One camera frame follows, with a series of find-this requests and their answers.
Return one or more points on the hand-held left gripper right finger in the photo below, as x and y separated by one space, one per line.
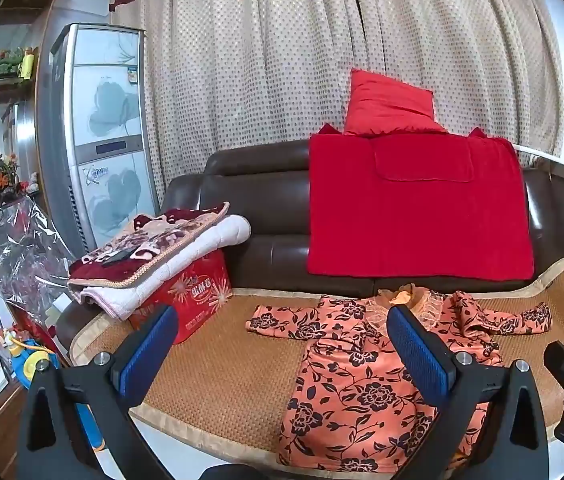
419 356

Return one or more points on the clear plastic sheet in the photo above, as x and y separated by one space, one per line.
22 250

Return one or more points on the wooden display cabinet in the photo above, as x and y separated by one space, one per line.
17 110

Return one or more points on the red pillow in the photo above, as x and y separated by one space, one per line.
387 105

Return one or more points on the red blanket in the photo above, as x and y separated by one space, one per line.
412 220

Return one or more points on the white folded quilt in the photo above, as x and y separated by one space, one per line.
222 235

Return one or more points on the red gift box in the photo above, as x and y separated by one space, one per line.
202 290

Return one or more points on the brown leather sofa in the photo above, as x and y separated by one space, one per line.
262 195

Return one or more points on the woven straw sofa mat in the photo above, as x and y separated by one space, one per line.
222 360

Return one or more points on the yellow bottle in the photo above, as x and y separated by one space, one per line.
28 64

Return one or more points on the black remote control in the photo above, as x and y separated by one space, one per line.
116 257

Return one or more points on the blue and yellow toy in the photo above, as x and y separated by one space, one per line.
32 360

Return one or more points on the beige dotted curtain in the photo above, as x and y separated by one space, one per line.
262 60

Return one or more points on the orange floral child's top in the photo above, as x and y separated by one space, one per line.
352 400

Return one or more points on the maroon floral folded blanket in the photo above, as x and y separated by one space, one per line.
162 240

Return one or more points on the green ornament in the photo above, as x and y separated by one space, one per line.
2 62

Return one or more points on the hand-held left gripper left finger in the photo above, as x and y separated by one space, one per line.
149 351

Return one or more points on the artificial flower arrangement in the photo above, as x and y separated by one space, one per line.
4 172

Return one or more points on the standing air conditioner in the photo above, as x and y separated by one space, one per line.
107 135

